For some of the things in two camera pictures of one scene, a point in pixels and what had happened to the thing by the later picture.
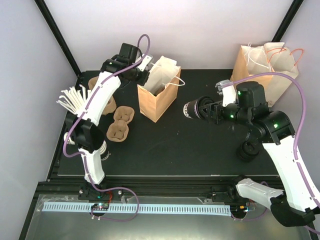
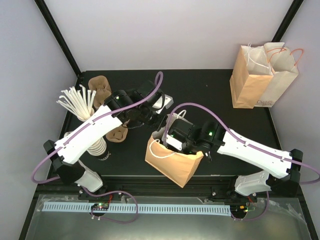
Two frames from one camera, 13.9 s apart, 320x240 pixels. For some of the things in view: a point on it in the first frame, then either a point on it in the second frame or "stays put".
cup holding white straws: (73, 99) stays put
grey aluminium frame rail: (112, 186) stays put
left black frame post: (57, 34) stays put
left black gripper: (143, 80) to (161, 123)
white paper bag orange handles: (281, 61) stays put
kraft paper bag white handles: (160, 90) to (179, 166)
